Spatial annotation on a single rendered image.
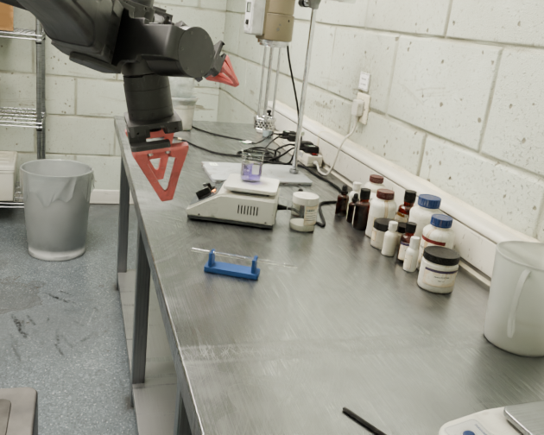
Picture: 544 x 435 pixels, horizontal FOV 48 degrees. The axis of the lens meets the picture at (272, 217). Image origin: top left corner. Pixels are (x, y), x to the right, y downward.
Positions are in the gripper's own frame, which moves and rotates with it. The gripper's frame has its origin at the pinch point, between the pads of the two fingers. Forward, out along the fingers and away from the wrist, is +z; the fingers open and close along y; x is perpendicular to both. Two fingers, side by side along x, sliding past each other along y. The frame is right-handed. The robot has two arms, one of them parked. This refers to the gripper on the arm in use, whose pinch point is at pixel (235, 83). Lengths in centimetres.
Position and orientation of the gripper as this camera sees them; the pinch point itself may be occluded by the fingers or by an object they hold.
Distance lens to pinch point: 155.0
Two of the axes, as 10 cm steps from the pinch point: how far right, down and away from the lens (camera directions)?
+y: 2.1, -8.1, 5.5
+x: -6.9, 2.7, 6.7
